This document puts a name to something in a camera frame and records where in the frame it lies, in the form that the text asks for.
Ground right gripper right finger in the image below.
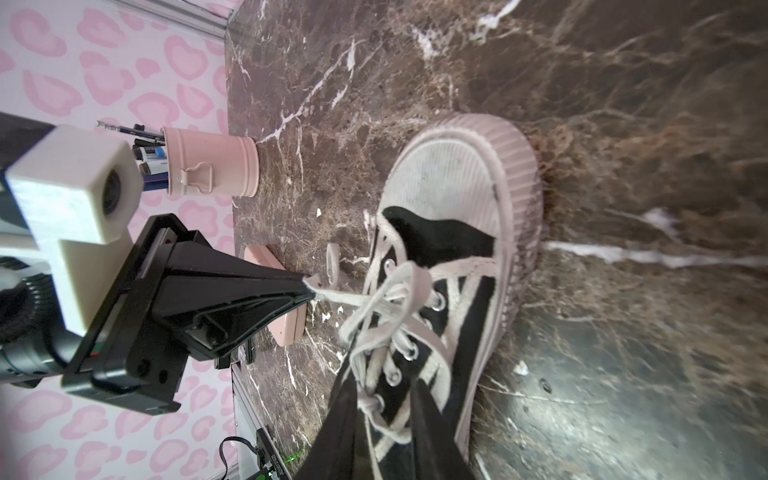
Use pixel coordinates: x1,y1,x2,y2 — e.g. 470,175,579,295
410,380,474,480

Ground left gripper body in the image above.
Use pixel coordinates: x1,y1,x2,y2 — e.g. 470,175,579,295
61,214,201,416

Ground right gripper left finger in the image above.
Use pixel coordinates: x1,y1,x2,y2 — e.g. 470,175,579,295
294,377,358,480

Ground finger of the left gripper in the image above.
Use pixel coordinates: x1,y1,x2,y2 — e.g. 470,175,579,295
151,242,314,318
185,296,312,361

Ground white shoelace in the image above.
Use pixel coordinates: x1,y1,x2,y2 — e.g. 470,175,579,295
302,215,451,445

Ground black white sneaker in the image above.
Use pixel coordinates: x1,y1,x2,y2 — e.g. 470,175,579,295
336,114,543,479

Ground pink rectangular case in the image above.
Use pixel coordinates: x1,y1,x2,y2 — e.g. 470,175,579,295
243,245,307,347

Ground pink pen cup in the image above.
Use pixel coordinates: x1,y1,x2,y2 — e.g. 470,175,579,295
162,127,260,197

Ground pens in cup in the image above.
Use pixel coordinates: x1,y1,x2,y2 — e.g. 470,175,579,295
96,120,170,191

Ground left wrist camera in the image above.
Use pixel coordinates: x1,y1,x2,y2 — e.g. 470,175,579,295
1,125,143,336

